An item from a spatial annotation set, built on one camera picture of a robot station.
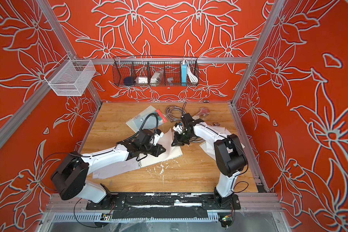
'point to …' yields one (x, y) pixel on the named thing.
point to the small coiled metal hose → (171, 108)
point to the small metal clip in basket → (169, 79)
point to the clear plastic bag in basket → (155, 79)
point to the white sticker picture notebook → (168, 142)
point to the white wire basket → (73, 78)
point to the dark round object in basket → (129, 80)
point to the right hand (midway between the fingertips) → (169, 144)
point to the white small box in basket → (141, 79)
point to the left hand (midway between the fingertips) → (165, 149)
